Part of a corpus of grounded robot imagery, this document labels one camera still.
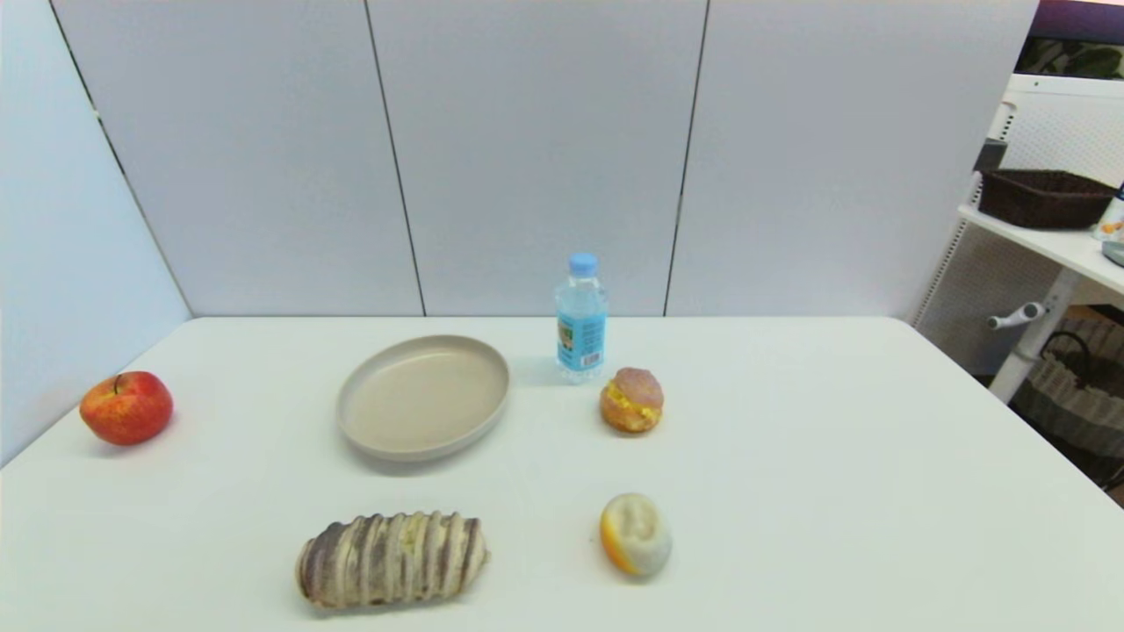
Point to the long striped bread loaf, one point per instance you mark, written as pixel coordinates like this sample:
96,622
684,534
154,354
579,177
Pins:
391,560

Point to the dark brown wicker basket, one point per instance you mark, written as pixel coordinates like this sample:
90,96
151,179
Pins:
1045,200

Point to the white and orange bun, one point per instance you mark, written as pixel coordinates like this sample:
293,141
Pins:
634,535

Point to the dark wall picture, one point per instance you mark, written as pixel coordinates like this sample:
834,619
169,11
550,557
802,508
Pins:
1076,39

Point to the grey small dish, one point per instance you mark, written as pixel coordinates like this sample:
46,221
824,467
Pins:
1115,253

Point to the beige round plate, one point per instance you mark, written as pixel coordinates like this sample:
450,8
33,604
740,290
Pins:
421,399

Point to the small black box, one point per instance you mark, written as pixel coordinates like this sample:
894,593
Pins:
992,155

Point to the red apple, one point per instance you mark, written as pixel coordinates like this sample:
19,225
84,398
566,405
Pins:
127,408

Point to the white pegboard shelf unit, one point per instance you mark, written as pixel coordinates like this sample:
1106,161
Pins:
1054,114

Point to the clear bottle with blue cap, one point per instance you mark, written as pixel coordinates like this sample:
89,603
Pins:
581,325

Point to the cream puff bread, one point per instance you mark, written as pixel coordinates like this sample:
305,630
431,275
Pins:
632,402

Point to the small bottle on shelf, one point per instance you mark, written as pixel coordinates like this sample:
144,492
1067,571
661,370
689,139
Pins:
1113,215

